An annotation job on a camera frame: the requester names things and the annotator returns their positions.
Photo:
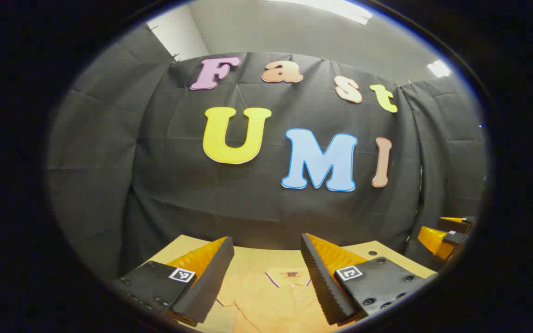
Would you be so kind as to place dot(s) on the long ceiling light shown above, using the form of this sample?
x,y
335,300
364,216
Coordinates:
x,y
336,8

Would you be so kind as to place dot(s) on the black backdrop cloth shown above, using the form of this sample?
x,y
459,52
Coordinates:
x,y
164,175

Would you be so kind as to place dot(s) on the orange polo T-shirt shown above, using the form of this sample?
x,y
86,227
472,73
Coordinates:
x,y
275,300

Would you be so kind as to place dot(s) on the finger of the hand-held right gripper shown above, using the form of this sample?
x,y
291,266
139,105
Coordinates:
x,y
433,240
454,224

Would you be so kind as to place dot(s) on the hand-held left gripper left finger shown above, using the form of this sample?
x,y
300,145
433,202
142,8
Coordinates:
x,y
211,277

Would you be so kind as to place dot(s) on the small ceiling light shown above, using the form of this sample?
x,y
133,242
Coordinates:
x,y
439,68

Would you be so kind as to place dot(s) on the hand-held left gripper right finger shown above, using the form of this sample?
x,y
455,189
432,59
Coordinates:
x,y
319,277

